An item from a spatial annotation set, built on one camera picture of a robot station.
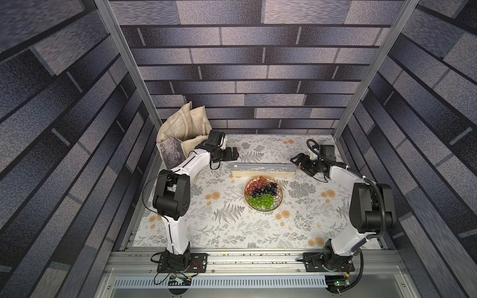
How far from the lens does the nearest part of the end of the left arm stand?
2.37ft

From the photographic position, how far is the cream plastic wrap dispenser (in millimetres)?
974

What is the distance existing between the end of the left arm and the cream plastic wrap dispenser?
90mm
